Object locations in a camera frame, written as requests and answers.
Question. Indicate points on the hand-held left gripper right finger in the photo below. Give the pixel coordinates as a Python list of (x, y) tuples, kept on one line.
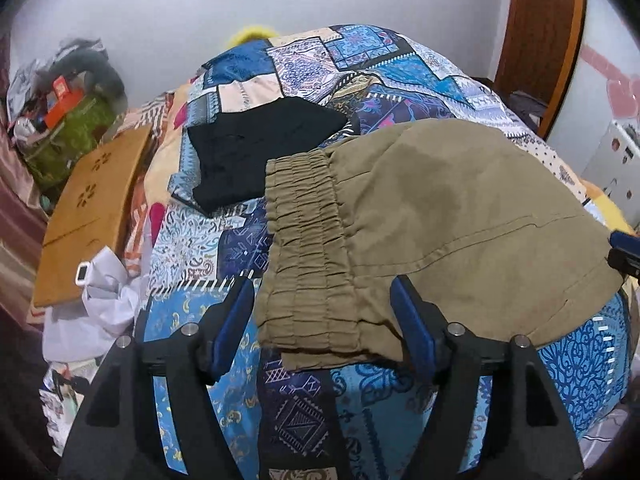
[(415, 321)]

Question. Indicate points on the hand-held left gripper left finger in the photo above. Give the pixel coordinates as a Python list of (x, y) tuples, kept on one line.
[(231, 321)]

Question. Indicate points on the grey cloth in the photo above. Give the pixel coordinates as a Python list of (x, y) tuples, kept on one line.
[(92, 67)]

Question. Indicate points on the white plastic bag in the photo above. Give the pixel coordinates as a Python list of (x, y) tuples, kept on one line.
[(100, 305)]

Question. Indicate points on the olive green pants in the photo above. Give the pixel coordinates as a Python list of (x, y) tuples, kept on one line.
[(440, 230)]

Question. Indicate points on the yellow pillow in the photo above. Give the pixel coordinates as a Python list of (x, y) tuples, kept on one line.
[(250, 34)]

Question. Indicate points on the wooden lap tray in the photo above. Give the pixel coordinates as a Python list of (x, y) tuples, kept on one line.
[(87, 215)]

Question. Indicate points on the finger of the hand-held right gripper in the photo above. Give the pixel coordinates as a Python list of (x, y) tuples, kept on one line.
[(623, 255)]

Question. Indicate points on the orange box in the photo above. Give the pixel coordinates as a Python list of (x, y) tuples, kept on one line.
[(61, 101)]

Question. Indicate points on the wooden door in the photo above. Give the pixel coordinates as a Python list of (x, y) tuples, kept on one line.
[(542, 40)]

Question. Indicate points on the black folded garment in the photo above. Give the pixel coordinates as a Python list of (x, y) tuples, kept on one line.
[(260, 152)]

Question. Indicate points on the green printed bag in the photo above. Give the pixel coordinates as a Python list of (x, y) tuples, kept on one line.
[(70, 135)]

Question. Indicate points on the small white device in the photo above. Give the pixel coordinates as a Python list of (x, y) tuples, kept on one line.
[(81, 272)]

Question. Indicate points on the blue patchwork printed blanket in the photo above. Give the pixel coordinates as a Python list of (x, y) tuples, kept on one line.
[(350, 270)]

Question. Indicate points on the white cabinet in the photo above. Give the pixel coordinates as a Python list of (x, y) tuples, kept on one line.
[(617, 160)]

